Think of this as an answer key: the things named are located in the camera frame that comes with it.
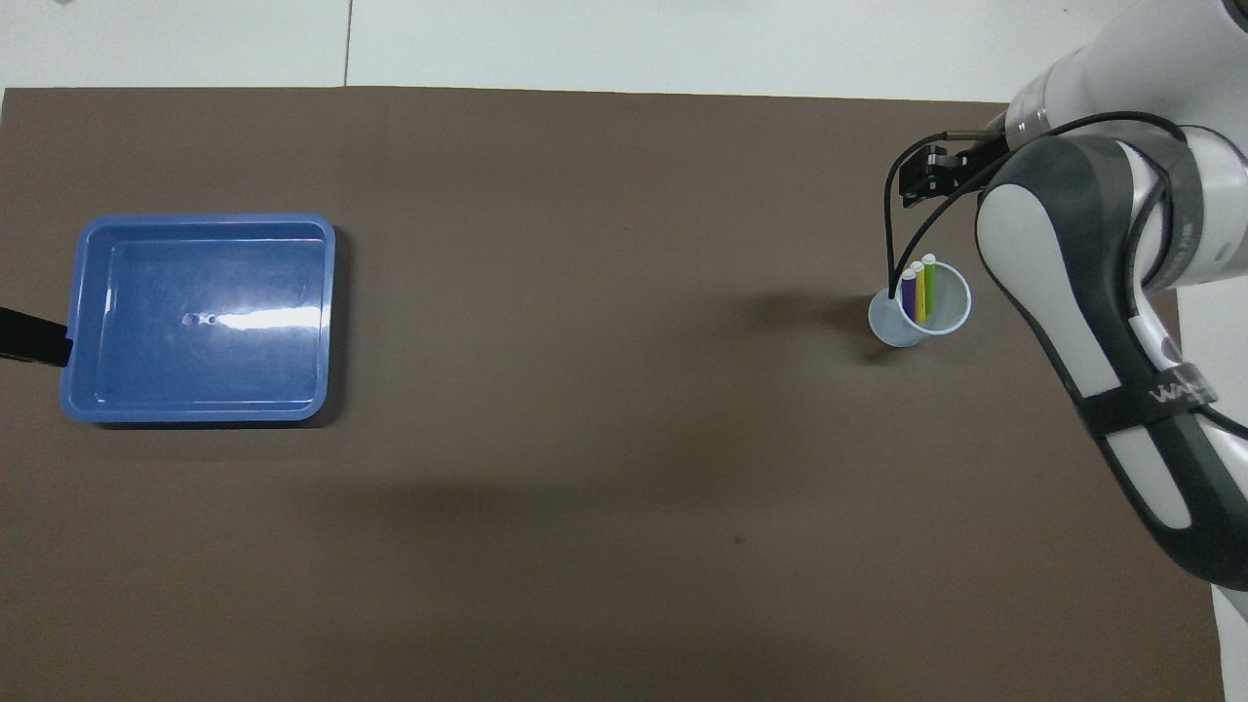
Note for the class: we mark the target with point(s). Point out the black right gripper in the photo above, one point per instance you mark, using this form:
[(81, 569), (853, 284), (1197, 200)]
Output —
[(960, 166)]

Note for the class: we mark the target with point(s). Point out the green pen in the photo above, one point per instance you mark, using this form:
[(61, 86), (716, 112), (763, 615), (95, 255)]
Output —
[(930, 288)]

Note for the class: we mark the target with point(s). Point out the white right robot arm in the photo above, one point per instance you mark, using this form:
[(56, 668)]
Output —
[(1072, 224)]

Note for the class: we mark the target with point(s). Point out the blue plastic tray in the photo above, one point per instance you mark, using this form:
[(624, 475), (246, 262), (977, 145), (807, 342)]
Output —
[(214, 380)]

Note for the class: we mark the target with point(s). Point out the translucent plastic cup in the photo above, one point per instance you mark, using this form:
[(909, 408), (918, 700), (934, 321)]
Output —
[(889, 327)]

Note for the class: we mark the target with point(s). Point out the brown table mat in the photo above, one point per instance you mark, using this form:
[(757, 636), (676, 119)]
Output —
[(585, 487)]

